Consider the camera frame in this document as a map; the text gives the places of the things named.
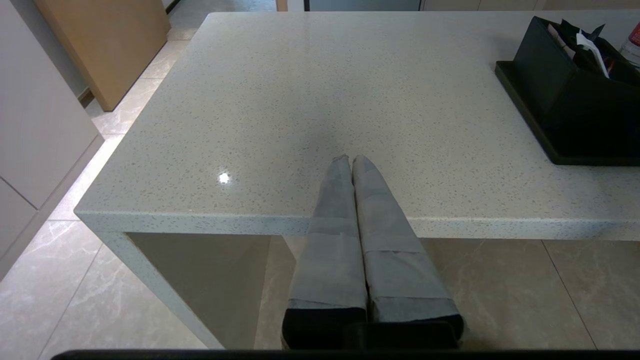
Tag brown coffee sachet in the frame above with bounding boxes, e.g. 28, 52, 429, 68
545, 23, 577, 59

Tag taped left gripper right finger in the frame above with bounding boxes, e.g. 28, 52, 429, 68
351, 154, 465, 350

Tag brown wooden door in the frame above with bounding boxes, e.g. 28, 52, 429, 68
34, 0, 171, 112

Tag black sachet holder box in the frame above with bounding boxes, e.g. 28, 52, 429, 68
511, 16, 640, 157

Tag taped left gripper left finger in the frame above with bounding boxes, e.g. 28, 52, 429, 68
281, 154, 370, 350

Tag packets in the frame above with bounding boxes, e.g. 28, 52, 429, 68
552, 19, 607, 50

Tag clear water bottle red cap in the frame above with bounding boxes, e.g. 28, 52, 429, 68
620, 22, 640, 68

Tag black rectangular serving tray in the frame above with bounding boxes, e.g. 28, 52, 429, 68
495, 61, 640, 166

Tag white paper stick packet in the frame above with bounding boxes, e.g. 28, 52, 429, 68
575, 31, 611, 79

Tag white tall cabinet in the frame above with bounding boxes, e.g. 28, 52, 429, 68
0, 0, 105, 281

